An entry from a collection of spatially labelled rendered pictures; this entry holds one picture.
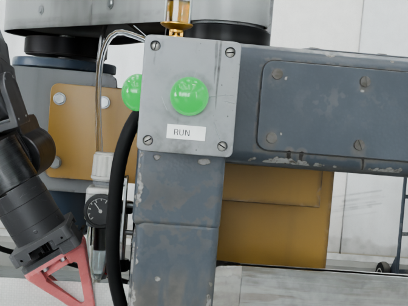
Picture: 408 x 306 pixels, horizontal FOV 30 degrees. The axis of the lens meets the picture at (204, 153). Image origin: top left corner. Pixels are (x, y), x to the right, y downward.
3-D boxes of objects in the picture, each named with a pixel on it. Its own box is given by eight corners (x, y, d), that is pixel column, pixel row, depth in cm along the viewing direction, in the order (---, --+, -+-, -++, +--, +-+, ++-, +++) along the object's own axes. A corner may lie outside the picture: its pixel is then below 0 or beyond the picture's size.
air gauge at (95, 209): (82, 226, 83) (84, 193, 83) (83, 224, 85) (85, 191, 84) (115, 229, 83) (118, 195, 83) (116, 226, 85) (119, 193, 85)
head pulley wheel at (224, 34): (184, 45, 75) (186, 20, 74) (181, 52, 83) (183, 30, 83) (274, 54, 75) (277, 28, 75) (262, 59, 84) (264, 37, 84)
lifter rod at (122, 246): (111, 271, 91) (116, 201, 90) (112, 268, 93) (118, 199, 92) (129, 272, 91) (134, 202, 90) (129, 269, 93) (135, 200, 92)
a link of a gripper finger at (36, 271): (118, 286, 86) (74, 215, 85) (118, 302, 79) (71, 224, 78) (65, 317, 85) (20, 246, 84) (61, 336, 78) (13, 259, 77)
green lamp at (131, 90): (119, 110, 59) (122, 71, 59) (121, 110, 62) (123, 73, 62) (152, 112, 60) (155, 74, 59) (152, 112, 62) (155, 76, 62)
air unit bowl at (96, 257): (82, 280, 85) (86, 226, 85) (84, 274, 88) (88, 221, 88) (108, 282, 85) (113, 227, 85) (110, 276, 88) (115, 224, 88)
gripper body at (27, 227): (79, 224, 85) (45, 168, 84) (75, 240, 75) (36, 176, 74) (28, 254, 85) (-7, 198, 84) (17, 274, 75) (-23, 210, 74)
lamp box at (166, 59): (136, 150, 59) (145, 33, 58) (137, 147, 63) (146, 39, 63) (232, 158, 59) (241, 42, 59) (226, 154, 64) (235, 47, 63)
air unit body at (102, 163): (76, 293, 84) (87, 152, 83) (81, 283, 88) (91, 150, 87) (118, 295, 84) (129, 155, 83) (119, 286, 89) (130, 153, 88)
